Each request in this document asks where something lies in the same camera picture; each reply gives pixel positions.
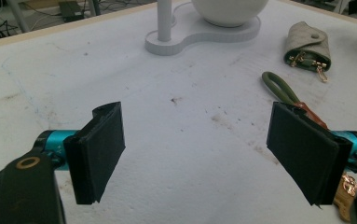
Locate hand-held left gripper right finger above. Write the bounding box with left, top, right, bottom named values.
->
left=266, top=101, right=353, bottom=207

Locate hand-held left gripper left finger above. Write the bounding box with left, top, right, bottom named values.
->
left=63, top=101, right=127, bottom=205

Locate beige key pouch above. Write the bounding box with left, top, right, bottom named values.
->
left=283, top=21, right=333, bottom=84

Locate dark box on floor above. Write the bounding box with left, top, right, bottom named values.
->
left=57, top=0, right=86, bottom=23

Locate dark metal stand leg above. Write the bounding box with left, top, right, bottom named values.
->
left=87, top=0, right=102, bottom=17

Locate white lamp stand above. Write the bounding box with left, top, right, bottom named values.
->
left=144, top=0, right=270, bottom=57

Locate grey metal stand leg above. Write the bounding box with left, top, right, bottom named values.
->
left=6, top=0, right=32, bottom=34

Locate green loop keychain with key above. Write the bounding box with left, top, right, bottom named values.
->
left=261, top=71, right=357, bottom=224

